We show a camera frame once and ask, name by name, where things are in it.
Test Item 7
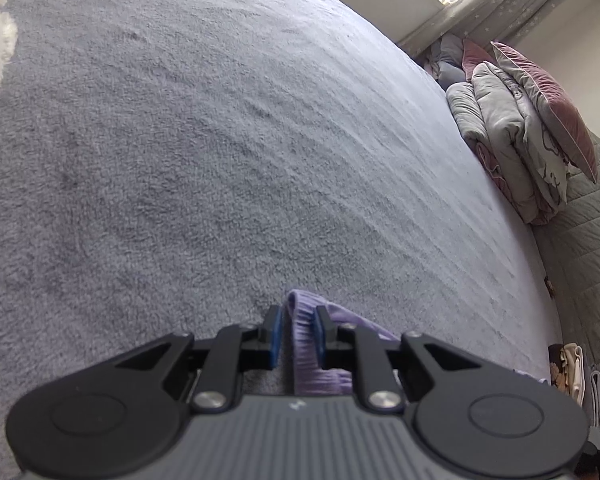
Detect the grey star-print curtain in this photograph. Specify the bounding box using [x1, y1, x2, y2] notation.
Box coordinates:
[400, 0, 600, 56]

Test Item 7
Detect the small pink pillow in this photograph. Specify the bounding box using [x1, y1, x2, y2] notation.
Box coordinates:
[461, 37, 496, 83]

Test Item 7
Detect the pink velvet pillow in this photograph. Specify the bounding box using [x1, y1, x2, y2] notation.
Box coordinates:
[490, 41, 600, 184]

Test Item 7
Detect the purple garment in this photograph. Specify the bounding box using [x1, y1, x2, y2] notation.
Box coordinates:
[281, 288, 551, 397]

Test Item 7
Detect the brown and cream clothes pile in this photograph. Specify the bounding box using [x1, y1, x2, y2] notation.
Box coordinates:
[547, 342, 588, 408]

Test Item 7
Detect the folded grey quilt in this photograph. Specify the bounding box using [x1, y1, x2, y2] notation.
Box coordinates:
[446, 60, 573, 226]

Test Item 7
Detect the grey quilted headboard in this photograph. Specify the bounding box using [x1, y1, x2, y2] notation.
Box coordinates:
[530, 132, 600, 411]

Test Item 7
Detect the grey pillow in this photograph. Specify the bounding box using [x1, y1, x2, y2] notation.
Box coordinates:
[427, 34, 468, 86]

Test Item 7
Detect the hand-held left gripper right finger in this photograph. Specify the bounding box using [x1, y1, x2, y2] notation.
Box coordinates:
[315, 304, 482, 414]

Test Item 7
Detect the grey fleece bed blanket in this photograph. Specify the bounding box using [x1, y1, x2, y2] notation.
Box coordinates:
[0, 0, 563, 480]

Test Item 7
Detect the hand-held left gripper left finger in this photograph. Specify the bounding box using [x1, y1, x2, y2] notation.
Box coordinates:
[114, 305, 284, 414]

